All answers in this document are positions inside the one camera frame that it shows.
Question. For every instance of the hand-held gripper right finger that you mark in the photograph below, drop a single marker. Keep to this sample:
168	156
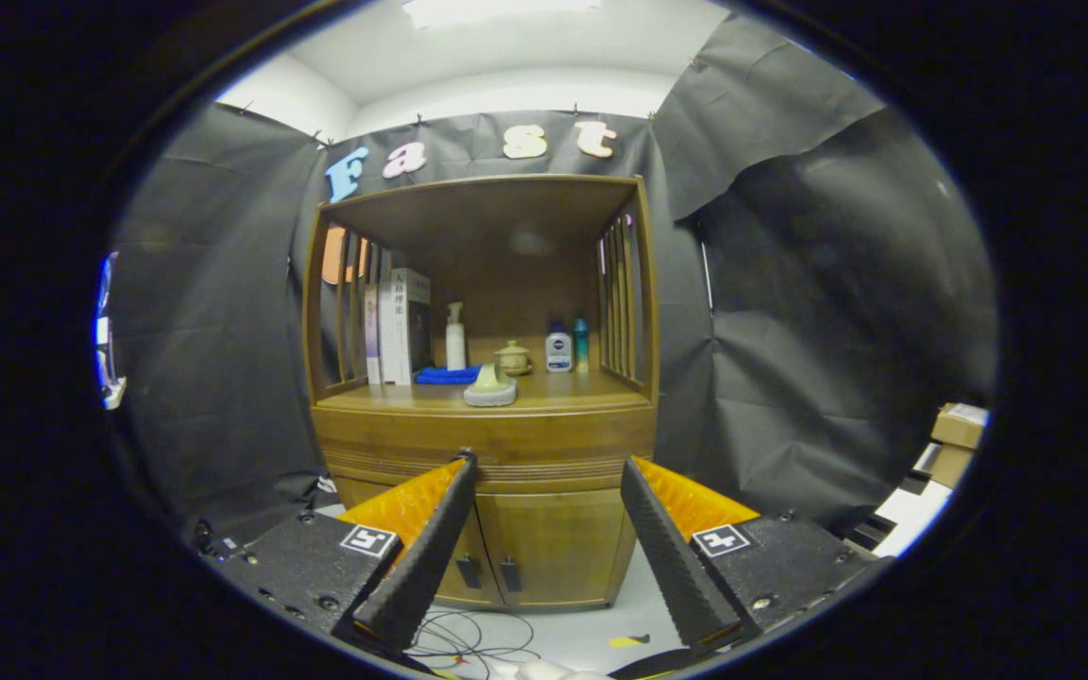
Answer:
671	557

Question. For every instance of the white pump bottle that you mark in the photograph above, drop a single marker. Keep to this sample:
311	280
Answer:
455	348

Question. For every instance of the wooden cabinet door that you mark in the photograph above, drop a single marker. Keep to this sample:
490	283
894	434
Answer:
563	548
483	567

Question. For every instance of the yellow tape piece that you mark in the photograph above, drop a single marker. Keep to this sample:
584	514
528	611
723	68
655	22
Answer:
629	641

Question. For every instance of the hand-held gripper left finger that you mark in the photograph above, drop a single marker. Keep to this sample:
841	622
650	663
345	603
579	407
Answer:
431	557

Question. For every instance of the beige lidded teacup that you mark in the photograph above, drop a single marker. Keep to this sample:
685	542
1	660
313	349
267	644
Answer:
513	359

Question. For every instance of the thick white book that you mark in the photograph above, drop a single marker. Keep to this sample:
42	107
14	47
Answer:
402	326

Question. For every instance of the pale green packaged item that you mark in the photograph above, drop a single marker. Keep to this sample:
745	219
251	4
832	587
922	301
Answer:
490	392

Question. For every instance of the thin pale purple book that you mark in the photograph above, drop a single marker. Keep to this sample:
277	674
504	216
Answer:
372	335

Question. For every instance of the ceiling light panel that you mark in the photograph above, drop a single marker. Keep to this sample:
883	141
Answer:
497	9

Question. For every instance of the wooden cabinet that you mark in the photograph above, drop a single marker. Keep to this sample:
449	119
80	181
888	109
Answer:
516	246

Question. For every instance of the wooden countertop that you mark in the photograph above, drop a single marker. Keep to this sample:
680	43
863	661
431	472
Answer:
563	392

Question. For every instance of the blue cloth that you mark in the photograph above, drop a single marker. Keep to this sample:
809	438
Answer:
440	375

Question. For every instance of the teal bottle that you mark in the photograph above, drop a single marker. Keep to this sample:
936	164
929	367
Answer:
581	348

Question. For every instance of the white bottle with blue cap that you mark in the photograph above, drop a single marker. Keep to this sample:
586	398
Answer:
558	354

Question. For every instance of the cardboard box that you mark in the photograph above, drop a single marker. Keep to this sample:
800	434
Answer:
960	425
948	465

